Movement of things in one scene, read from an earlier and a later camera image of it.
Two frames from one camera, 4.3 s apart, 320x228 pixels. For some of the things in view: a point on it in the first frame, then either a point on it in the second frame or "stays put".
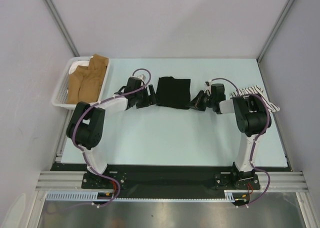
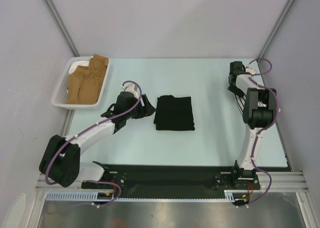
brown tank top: (85, 82) stays put
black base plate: (203, 178) stays put
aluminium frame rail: (280, 181) stays put
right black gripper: (197, 101) to (238, 92)
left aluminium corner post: (62, 29) stays put
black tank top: (173, 92) to (174, 113)
